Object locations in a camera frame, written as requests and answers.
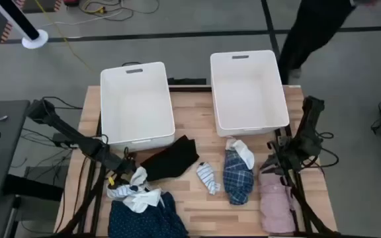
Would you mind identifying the plain white sock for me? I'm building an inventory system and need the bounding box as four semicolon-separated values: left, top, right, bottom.
225;137;256;171

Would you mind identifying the white perforated plastic basket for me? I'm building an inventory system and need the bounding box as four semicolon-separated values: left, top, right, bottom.
100;61;177;153
210;50;290;138

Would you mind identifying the black garment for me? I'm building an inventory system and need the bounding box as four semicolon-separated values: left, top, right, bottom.
140;134;200;182

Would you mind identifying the black aluminium table frame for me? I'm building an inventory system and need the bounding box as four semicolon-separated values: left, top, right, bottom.
56;85;342;238

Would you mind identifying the yellow floor cable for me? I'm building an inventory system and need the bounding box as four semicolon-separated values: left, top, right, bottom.
33;0;95;72

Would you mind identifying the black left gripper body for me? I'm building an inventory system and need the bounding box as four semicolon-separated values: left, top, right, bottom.
106;152;138;187

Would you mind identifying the blue plaid garment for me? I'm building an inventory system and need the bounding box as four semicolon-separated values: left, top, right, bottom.
222;148;255;206

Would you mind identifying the white pole with round base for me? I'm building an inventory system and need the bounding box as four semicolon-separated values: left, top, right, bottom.
0;0;50;50

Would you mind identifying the white blue striped cloth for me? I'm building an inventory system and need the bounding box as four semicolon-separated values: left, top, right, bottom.
106;183;136;201

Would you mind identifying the navy dotted garment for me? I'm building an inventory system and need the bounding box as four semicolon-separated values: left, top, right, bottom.
107;191;190;238

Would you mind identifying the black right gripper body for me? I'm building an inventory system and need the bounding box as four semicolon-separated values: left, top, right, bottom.
267;139;298;186

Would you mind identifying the pink shirt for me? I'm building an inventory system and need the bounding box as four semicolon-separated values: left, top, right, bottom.
258;167;297;234

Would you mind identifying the black floor cable bundle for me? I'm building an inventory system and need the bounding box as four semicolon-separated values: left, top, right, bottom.
77;0;161;22

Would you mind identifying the white floor cable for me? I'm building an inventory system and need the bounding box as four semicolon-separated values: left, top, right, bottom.
38;9;125;29

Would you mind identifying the small white striped sock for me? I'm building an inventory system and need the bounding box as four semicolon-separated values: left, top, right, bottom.
196;161;222;196

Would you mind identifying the person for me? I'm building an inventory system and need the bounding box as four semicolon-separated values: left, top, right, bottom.
277;0;381;85

